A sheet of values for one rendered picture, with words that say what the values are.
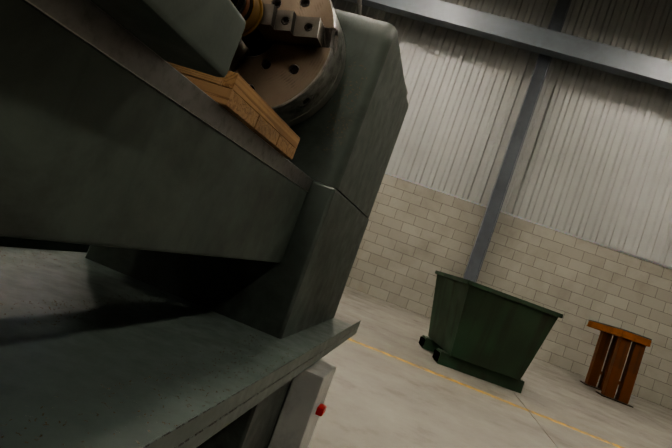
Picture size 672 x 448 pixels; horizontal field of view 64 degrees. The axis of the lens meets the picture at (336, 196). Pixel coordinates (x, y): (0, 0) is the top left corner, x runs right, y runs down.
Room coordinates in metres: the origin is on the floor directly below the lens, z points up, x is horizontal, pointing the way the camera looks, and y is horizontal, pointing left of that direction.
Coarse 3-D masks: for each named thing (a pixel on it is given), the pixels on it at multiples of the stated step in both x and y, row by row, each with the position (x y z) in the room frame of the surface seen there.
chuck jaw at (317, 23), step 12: (264, 12) 0.92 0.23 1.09; (276, 12) 0.93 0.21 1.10; (288, 12) 0.93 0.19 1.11; (264, 24) 0.92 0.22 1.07; (276, 24) 0.93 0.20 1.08; (288, 24) 0.93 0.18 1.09; (300, 24) 0.95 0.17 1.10; (312, 24) 0.94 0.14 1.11; (264, 36) 0.97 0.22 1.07; (276, 36) 0.96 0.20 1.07; (288, 36) 0.95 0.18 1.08; (300, 36) 0.95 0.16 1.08; (312, 36) 0.94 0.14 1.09; (324, 36) 0.98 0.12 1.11
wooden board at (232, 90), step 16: (176, 64) 0.64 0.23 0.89; (192, 80) 0.63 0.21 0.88; (208, 80) 0.63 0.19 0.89; (224, 80) 0.62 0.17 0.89; (240, 80) 0.63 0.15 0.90; (224, 96) 0.62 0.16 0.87; (240, 96) 0.65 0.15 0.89; (256, 96) 0.69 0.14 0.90; (240, 112) 0.66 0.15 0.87; (256, 112) 0.70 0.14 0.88; (272, 112) 0.75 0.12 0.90; (256, 128) 0.72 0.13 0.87; (272, 128) 0.78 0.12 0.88; (288, 128) 0.84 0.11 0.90; (272, 144) 0.81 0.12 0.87; (288, 144) 0.86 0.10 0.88
